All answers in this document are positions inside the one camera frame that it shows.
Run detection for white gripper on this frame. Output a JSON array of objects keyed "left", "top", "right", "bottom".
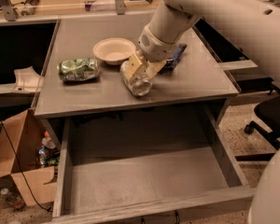
[{"left": 123, "top": 25, "right": 180, "bottom": 82}]

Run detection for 7up soda can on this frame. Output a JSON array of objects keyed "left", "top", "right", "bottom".
[{"left": 119, "top": 61, "right": 152, "bottom": 97}]

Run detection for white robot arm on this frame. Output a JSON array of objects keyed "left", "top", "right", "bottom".
[{"left": 120, "top": 0, "right": 280, "bottom": 224}]

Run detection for grey counter cabinet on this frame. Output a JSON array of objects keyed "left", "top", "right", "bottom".
[{"left": 31, "top": 11, "right": 241, "bottom": 142}]

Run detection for grey open drawer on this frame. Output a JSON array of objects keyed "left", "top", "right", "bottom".
[{"left": 52, "top": 104, "right": 256, "bottom": 224}]

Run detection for blue chip bag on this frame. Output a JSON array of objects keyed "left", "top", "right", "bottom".
[{"left": 163, "top": 43, "right": 188, "bottom": 70}]

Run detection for white paper bowl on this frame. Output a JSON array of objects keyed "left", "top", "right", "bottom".
[{"left": 92, "top": 38, "right": 135, "bottom": 65}]

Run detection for green chip bag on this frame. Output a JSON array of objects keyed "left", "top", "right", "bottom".
[{"left": 58, "top": 58, "right": 99, "bottom": 82}]

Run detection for bottles in cardboard box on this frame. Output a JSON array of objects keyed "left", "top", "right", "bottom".
[{"left": 37, "top": 132, "right": 60, "bottom": 168}]

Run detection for black office chair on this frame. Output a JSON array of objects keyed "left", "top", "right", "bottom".
[{"left": 234, "top": 81, "right": 280, "bottom": 163}]

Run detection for brown cardboard box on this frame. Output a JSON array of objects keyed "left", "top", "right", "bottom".
[{"left": 0, "top": 109, "right": 57, "bottom": 206}]

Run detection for plastic bottle on floor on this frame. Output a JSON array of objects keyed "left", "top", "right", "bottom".
[{"left": 0, "top": 188, "right": 25, "bottom": 210}]

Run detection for grey bracket left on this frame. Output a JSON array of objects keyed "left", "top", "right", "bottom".
[{"left": 12, "top": 66, "right": 44, "bottom": 92}]

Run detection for black cable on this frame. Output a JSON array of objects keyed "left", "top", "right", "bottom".
[{"left": 0, "top": 98, "right": 53, "bottom": 213}]

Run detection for grey metal post left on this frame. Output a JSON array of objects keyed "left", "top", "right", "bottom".
[{"left": 0, "top": 0, "right": 18, "bottom": 21}]

